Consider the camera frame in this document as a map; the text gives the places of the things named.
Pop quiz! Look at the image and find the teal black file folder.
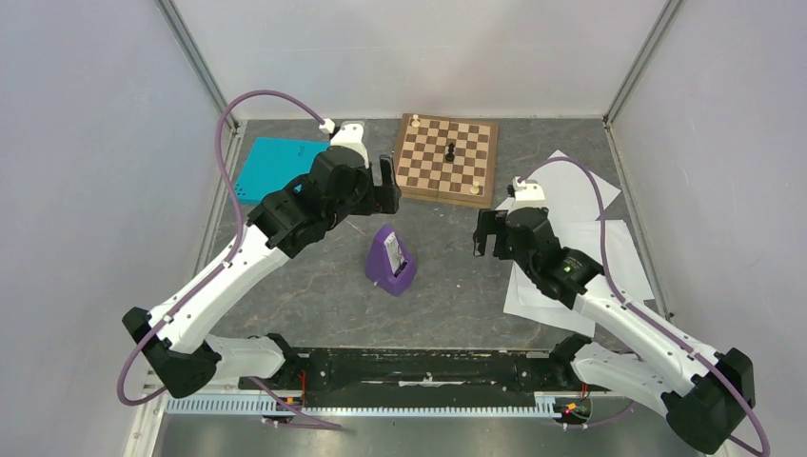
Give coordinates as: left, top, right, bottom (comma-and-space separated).
234, 137, 328, 205

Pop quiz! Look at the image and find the purple stand with phone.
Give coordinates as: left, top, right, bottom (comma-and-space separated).
364, 224, 418, 297

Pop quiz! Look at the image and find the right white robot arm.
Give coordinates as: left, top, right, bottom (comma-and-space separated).
473, 208, 756, 454

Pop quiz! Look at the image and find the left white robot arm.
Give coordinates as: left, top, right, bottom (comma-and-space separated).
123, 146, 401, 399

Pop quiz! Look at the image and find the wooden chessboard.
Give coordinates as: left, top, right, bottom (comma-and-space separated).
393, 113, 499, 209

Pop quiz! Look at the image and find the white paper sheet bottom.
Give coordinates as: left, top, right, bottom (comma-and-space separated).
503, 262, 595, 338

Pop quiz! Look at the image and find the black chess piece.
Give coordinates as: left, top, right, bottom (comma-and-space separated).
444, 143, 455, 163

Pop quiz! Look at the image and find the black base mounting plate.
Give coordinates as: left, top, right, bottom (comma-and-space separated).
263, 348, 602, 408

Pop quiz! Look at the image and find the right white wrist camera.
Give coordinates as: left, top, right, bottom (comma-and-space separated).
510, 176, 546, 210

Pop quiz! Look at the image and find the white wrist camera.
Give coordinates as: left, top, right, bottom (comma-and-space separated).
319, 118, 370, 169
510, 176, 546, 210

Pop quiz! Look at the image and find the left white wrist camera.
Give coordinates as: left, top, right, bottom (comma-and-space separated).
319, 118, 370, 169

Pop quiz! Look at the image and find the white toothed cable duct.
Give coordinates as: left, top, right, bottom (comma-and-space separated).
165, 393, 562, 418

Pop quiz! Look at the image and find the aluminium frame rail left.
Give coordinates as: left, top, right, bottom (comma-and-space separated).
155, 0, 227, 113

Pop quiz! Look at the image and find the aluminium frame rail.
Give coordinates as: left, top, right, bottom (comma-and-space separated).
602, 0, 684, 129
155, 0, 227, 113

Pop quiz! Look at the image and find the aluminium frame rail right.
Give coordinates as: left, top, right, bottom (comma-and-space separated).
602, 0, 684, 129

